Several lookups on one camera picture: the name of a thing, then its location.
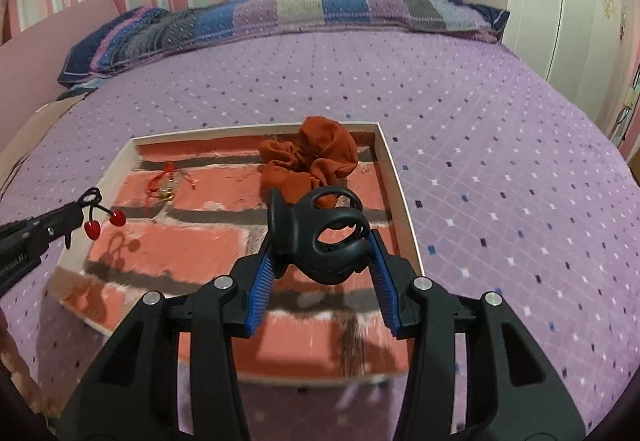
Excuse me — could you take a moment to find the black plastic hair claw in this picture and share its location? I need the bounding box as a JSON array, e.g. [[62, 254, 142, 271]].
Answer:
[[267, 185, 373, 286]]

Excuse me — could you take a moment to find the red string charm bracelet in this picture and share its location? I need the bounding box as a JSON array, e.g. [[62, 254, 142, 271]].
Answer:
[[144, 160, 198, 203]]

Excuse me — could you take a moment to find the pink headboard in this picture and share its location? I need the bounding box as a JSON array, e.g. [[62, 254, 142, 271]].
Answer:
[[0, 0, 118, 147]]

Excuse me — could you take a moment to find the white tray brick-pattern liner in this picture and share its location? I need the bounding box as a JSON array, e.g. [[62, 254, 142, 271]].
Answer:
[[50, 123, 410, 387]]

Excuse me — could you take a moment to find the rust orange scrunchie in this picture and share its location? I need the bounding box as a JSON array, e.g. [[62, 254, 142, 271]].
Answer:
[[258, 116, 358, 205]]

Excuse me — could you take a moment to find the purple diamond-pattern bedspread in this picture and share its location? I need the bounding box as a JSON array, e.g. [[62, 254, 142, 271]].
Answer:
[[1, 30, 639, 429]]

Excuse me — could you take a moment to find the patchwork striped pillow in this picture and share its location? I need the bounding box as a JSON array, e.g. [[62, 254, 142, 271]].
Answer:
[[58, 0, 510, 91]]

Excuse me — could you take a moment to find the white wardrobe with decals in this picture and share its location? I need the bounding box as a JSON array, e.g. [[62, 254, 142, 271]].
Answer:
[[503, 0, 639, 129]]

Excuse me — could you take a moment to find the red cherry hair tie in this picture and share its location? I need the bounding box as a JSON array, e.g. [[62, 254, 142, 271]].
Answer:
[[63, 186, 128, 251]]

